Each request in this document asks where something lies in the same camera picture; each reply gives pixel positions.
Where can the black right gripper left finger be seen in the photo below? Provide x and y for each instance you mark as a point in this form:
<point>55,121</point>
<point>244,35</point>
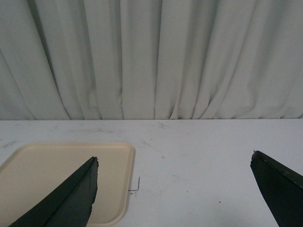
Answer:
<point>68,205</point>

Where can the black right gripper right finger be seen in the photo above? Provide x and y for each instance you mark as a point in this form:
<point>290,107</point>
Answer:
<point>281,188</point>

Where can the beige square plastic plate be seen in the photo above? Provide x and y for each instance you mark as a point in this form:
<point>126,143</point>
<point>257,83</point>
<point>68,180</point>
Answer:
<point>34,170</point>

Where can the white pleated curtain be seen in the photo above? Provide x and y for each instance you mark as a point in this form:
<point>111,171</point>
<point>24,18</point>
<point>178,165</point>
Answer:
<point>151,59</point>

